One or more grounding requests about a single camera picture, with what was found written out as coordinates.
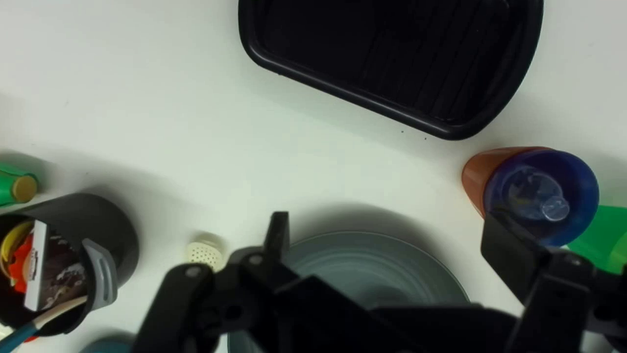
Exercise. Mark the grey plate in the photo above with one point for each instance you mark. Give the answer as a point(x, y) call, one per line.
point(379, 274)

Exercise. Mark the green plastic cup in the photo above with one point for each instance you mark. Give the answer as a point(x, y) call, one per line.
point(604, 237)

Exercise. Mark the orange toy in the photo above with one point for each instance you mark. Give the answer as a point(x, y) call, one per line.
point(21, 266)

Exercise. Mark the black pot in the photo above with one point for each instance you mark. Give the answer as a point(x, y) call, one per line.
point(111, 241)

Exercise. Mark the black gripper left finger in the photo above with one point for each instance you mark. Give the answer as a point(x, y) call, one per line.
point(197, 306)

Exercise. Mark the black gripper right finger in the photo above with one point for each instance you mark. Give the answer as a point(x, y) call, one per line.
point(555, 294)

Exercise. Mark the orange sippy cup blue lid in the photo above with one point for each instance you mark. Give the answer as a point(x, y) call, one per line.
point(542, 188)

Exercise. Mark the white and black card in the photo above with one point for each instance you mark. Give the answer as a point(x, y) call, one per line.
point(56, 266)

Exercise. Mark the black ridged tray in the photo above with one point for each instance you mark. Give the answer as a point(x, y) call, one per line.
point(405, 58)

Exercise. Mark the green toy yellow tip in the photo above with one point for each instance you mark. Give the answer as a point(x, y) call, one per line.
point(17, 186)

